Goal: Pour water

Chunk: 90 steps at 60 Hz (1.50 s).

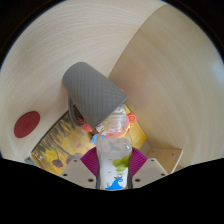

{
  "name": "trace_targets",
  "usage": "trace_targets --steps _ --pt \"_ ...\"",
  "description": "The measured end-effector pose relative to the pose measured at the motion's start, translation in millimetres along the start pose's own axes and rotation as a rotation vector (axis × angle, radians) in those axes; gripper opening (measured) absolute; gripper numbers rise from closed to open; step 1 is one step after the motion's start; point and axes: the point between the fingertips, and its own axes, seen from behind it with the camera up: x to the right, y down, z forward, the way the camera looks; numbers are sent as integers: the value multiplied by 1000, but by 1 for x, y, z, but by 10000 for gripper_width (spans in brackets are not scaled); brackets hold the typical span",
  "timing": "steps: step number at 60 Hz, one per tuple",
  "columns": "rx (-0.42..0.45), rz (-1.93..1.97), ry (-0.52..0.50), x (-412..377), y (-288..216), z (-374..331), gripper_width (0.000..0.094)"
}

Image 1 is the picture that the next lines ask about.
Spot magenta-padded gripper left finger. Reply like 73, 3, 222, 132
59, 146, 101, 190

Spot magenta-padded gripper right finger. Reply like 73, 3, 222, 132
128, 146, 168, 190

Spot clear plastic water bottle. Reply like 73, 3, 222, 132
95, 108, 134, 192

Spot yellow poppy flower painting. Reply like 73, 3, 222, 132
29, 103, 148, 177

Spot red plush toy animal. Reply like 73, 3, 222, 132
73, 87, 139, 146

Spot flat round red coaster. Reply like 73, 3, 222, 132
13, 110, 41, 139

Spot grey ceramic mug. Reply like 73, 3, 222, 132
61, 61, 129, 130

